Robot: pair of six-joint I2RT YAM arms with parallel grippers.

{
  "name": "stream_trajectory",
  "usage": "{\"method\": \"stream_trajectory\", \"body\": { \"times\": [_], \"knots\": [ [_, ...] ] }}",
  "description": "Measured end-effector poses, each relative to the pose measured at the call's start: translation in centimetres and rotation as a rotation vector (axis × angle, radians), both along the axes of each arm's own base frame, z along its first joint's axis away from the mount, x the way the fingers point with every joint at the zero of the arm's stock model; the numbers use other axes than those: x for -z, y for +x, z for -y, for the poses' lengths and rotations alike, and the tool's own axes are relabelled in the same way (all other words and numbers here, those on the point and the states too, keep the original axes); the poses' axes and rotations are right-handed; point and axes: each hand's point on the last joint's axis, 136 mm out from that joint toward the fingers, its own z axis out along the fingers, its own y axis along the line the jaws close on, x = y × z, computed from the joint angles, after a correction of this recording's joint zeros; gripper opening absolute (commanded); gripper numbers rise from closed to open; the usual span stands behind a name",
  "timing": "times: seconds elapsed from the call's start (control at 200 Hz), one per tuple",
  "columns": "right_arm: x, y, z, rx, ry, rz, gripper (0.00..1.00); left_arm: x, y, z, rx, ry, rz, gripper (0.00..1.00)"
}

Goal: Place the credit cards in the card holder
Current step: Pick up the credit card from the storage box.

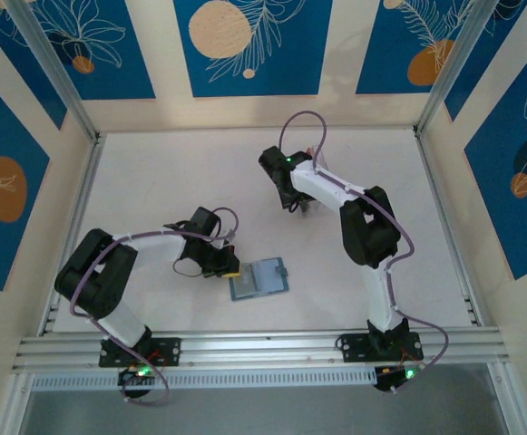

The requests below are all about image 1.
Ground blue leather card holder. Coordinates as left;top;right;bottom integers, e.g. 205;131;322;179
229;256;291;303

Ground clear plastic card tray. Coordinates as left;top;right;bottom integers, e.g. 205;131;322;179
298;143;332;222

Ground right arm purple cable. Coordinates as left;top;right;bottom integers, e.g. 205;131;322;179
278;111;450;395

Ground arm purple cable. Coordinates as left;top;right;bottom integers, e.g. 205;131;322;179
70;207;240;407
278;111;450;395

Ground aluminium mounting rail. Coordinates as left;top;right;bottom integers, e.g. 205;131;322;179
11;328;512;375

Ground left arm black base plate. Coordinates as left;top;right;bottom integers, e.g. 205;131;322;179
98;337;182;367

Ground aluminium side rail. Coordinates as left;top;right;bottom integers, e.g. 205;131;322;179
415;130;484;327
38;133;105;336

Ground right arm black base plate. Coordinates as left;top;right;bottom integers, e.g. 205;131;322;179
337;333;425;363

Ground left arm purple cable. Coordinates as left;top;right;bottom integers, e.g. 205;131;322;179
70;207;240;407

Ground aluminium frame post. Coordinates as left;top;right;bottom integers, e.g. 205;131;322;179
0;371;35;435
487;362;527;435
6;0;101;141
415;0;504;137

